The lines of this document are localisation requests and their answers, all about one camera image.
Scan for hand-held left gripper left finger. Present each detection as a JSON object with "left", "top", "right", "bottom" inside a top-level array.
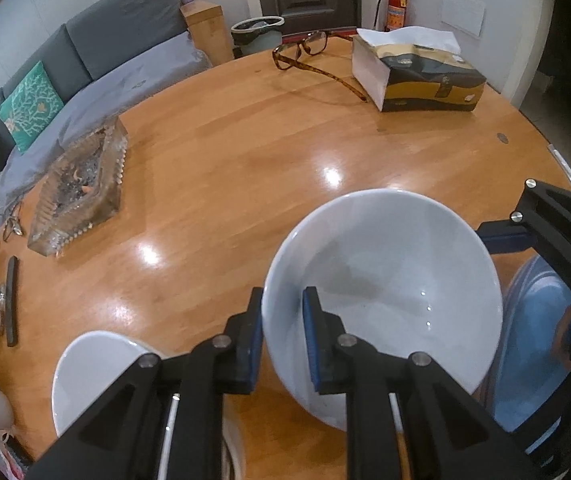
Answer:
[{"left": 25, "top": 287, "right": 266, "bottom": 480}]

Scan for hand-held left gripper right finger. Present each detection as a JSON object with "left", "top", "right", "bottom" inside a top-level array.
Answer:
[{"left": 303, "top": 287, "right": 536, "bottom": 480}]

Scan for blue plate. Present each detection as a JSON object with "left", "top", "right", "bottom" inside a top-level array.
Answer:
[{"left": 488, "top": 255, "right": 571, "bottom": 436}]

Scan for white bowl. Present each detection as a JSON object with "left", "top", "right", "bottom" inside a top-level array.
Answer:
[
  {"left": 52, "top": 330, "right": 246, "bottom": 480},
  {"left": 261, "top": 187, "right": 505, "bottom": 433}
]

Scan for brown patterned tissue box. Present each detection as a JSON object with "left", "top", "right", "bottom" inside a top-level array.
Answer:
[{"left": 351, "top": 25, "right": 487, "bottom": 113}]

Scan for glass ashtray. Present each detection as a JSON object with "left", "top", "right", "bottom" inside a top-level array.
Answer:
[{"left": 28, "top": 119, "right": 129, "bottom": 258}]

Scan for black remote control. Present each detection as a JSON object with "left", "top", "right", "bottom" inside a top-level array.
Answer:
[{"left": 6, "top": 256, "right": 20, "bottom": 348}]

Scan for red fire extinguisher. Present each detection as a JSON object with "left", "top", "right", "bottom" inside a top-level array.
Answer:
[{"left": 373, "top": 0, "right": 411, "bottom": 33}]

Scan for small metal scissors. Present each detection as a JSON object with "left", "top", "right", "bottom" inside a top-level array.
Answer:
[{"left": 2, "top": 202, "right": 25, "bottom": 242}]

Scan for tortoiseshell eyeglasses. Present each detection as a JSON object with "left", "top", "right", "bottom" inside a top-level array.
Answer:
[{"left": 272, "top": 30, "right": 369, "bottom": 104}]

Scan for grey sofa cover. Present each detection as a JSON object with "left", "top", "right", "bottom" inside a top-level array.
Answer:
[{"left": 0, "top": 30, "right": 213, "bottom": 226}]

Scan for red doormat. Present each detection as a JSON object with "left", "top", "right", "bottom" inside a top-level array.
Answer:
[{"left": 282, "top": 27, "right": 361, "bottom": 45}]

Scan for grey trash bin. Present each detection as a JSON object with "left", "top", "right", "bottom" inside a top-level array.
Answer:
[{"left": 230, "top": 16, "right": 286, "bottom": 58}]

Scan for teal patterned cushion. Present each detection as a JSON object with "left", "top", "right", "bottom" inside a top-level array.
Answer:
[{"left": 0, "top": 61, "right": 64, "bottom": 155}]

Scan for grey sofa with wooden arms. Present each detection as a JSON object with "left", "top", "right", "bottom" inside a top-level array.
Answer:
[{"left": 0, "top": 0, "right": 236, "bottom": 221}]

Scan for white wall panel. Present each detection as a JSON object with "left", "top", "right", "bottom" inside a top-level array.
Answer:
[{"left": 440, "top": 0, "right": 486, "bottom": 38}]

